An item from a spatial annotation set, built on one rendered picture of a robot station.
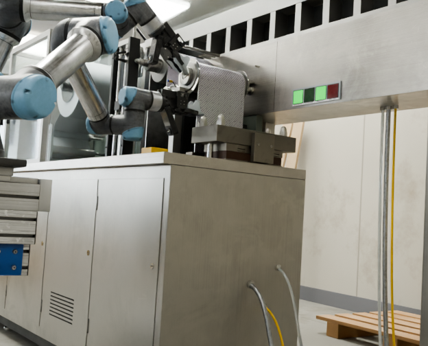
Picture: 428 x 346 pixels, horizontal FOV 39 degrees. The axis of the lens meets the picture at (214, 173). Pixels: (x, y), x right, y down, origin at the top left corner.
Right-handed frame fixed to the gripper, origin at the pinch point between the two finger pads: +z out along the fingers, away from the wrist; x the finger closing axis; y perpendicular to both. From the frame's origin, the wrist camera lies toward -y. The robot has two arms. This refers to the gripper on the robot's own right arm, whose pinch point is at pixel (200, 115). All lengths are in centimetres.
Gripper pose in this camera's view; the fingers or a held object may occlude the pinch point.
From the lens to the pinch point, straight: 237.8
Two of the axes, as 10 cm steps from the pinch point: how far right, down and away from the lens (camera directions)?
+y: 0.6, -10.0, 0.7
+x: -6.0, 0.2, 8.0
